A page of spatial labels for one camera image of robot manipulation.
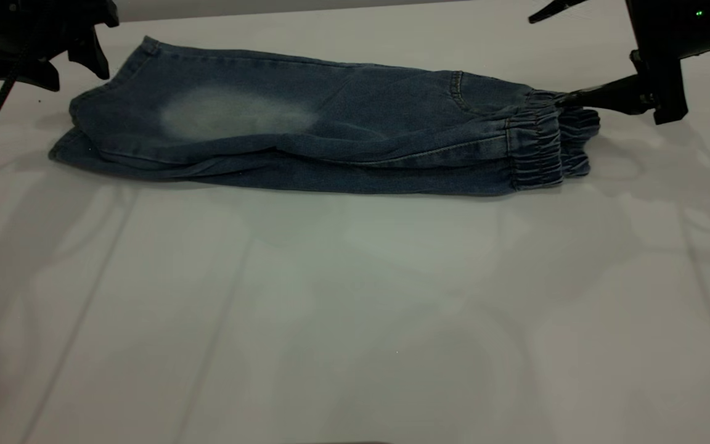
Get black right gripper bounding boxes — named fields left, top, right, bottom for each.
left=528, top=0, right=710, bottom=125

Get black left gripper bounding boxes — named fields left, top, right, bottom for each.
left=0, top=0, right=120, bottom=92

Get blue denim shorts with print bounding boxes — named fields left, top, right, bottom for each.
left=48, top=36, right=602, bottom=197

